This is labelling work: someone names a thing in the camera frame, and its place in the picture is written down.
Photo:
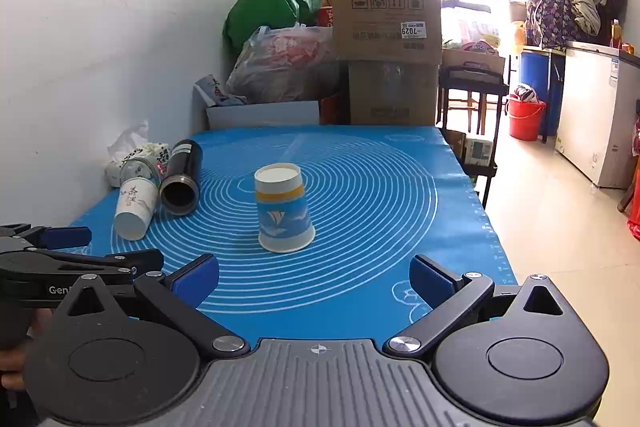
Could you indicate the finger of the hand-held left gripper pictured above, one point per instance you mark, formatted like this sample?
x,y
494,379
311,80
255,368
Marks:
x,y
65,237
100,261

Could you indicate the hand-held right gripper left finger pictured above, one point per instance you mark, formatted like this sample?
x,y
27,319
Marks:
x,y
197,279

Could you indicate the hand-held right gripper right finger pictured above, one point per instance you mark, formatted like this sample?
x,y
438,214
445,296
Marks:
x,y
429,281

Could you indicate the blue printed paper cup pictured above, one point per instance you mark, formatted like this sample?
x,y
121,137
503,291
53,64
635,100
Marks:
x,y
284,212

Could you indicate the white printed paper cup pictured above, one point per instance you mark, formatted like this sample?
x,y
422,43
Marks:
x,y
134,212

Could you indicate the person's left hand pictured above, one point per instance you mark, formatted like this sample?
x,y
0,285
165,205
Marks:
x,y
12,369

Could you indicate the black thermos bottle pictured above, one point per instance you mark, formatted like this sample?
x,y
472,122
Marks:
x,y
181,179

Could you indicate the printed tissue pack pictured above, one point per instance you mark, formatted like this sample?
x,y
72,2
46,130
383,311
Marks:
x,y
127,147

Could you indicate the blue silicone mat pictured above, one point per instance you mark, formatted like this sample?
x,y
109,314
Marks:
x,y
360,187

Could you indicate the small white carton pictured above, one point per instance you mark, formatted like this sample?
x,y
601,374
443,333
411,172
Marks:
x,y
477,152

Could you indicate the white flat box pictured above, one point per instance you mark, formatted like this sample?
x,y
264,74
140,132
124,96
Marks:
x,y
262,114

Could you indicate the red plastic bucket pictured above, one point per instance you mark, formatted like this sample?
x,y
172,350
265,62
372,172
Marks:
x,y
525,119

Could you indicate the blue and white paper bag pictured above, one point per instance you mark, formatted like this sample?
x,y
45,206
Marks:
x,y
215,91

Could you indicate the small cardboard box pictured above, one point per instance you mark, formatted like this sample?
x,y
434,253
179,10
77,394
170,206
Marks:
x,y
392,92

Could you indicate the red box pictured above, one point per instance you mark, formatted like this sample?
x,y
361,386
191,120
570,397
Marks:
x,y
334,109

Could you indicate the dark wooden table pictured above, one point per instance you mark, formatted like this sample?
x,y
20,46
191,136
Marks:
x,y
472,82

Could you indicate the flat cardboard box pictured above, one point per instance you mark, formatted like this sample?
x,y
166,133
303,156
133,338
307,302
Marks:
x,y
472,59

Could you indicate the blue plastic barrel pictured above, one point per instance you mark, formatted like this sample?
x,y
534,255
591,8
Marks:
x,y
534,72

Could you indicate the clear plastic bag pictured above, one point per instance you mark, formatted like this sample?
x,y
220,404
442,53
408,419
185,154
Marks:
x,y
285,62

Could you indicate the white chest freezer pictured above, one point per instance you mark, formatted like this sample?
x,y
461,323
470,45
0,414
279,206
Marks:
x,y
597,107

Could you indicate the green plastic bag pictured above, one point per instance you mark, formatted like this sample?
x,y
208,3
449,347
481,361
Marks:
x,y
270,7

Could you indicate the purple patterned bag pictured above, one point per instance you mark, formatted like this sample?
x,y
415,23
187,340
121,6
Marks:
x,y
552,19

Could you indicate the orange drink bottle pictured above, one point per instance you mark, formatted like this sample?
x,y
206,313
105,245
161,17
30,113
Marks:
x,y
616,34

